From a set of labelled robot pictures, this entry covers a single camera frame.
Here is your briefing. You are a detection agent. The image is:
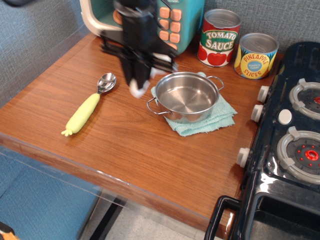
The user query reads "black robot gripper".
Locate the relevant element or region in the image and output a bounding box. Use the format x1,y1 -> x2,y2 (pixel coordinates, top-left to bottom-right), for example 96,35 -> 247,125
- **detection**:
100,0 -> 178,90

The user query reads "white plush mushroom brown cap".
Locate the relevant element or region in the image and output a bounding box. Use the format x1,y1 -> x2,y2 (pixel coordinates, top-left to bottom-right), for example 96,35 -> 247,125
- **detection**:
129,53 -> 178,99

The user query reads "stainless steel pot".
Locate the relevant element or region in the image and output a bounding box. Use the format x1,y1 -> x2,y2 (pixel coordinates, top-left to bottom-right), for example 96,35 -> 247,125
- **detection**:
146,71 -> 225,124

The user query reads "teal toy microwave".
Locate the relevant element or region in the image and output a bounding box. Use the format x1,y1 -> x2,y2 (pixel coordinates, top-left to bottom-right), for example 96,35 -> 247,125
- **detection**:
79,0 -> 204,54

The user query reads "tomato sauce can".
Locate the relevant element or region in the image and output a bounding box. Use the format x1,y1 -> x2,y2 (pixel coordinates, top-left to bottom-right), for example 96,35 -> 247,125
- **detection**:
197,8 -> 242,67

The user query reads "pineapple slices can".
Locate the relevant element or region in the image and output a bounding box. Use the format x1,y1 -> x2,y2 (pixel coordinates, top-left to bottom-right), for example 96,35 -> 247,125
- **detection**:
234,32 -> 279,80

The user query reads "black toy stove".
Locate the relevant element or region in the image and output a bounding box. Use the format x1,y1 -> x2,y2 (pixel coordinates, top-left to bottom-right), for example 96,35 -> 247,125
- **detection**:
205,41 -> 320,240

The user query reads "orange object at corner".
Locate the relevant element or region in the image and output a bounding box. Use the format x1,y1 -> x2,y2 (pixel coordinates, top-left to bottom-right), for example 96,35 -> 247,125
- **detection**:
0,222 -> 20,240

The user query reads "spoon with green handle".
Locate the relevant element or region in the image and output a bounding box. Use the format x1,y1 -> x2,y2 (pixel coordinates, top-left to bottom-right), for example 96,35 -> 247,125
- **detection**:
61,72 -> 117,137

